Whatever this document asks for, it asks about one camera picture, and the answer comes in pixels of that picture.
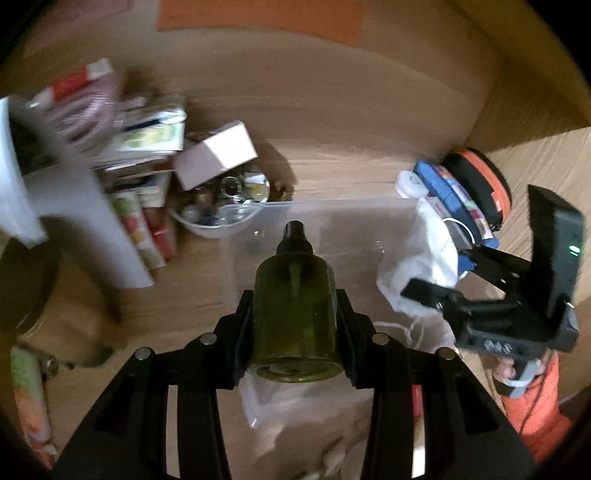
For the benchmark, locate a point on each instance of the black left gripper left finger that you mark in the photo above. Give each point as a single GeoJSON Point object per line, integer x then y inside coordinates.
{"type": "Point", "coordinates": [123, 436]}

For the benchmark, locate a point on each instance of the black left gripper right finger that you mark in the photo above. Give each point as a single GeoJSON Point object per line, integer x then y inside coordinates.
{"type": "Point", "coordinates": [467, 435]}

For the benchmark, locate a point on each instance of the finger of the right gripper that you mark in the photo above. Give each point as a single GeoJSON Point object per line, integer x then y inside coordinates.
{"type": "Point", "coordinates": [455, 306]}
{"type": "Point", "coordinates": [505, 271]}

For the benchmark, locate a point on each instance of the white cloth pouch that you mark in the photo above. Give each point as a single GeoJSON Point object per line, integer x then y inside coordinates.
{"type": "Point", "coordinates": [424, 249]}

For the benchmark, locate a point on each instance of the dark green glass bottle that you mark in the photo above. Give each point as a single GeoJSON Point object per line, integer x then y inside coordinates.
{"type": "Point", "coordinates": [295, 313]}

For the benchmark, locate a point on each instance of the orange sleeve forearm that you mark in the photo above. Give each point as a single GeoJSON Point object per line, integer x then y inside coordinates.
{"type": "Point", "coordinates": [536, 415]}

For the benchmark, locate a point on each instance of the person's right hand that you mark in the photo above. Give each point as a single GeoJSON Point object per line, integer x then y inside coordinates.
{"type": "Point", "coordinates": [504, 369]}

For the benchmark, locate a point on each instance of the black orange round case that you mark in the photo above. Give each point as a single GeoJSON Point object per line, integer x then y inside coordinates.
{"type": "Point", "coordinates": [483, 181]}

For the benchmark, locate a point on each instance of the blue pencil pouch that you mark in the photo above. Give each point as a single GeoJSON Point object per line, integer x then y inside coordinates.
{"type": "Point", "coordinates": [458, 202]}

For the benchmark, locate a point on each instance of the green orange tube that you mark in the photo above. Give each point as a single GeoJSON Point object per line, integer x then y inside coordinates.
{"type": "Point", "coordinates": [31, 405]}

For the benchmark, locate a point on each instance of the white round tape dispenser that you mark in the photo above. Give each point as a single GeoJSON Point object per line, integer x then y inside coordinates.
{"type": "Point", "coordinates": [410, 186]}

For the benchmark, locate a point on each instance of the clear plastic storage bin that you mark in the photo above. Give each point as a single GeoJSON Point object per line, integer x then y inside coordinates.
{"type": "Point", "coordinates": [353, 237]}

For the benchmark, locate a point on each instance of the clear plastic bag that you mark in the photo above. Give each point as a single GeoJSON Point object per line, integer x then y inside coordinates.
{"type": "Point", "coordinates": [303, 431]}

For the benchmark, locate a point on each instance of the brown mug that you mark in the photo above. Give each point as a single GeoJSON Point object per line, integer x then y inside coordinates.
{"type": "Point", "coordinates": [51, 305]}

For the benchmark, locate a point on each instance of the fruit print box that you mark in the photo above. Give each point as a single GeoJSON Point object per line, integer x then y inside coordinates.
{"type": "Point", "coordinates": [128, 209]}

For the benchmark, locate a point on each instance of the clear bowl of marbles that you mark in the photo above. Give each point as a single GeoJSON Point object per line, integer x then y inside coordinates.
{"type": "Point", "coordinates": [226, 203]}

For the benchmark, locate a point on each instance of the white open paper booklet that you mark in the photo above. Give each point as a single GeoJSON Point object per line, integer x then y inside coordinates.
{"type": "Point", "coordinates": [62, 200]}

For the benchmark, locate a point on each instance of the small white pink box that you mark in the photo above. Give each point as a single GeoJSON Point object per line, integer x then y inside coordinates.
{"type": "Point", "coordinates": [227, 148]}

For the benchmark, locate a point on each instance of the orange paper note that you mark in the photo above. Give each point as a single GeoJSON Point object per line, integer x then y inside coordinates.
{"type": "Point", "coordinates": [339, 21]}

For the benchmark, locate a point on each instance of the stack of small boxes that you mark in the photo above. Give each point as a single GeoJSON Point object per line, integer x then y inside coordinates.
{"type": "Point", "coordinates": [144, 136]}

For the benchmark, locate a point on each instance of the pink paper note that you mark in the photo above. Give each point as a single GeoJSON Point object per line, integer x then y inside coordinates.
{"type": "Point", "coordinates": [72, 15]}

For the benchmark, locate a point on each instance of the pink coiled hair tie pack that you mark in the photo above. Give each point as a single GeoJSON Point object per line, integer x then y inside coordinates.
{"type": "Point", "coordinates": [81, 106]}

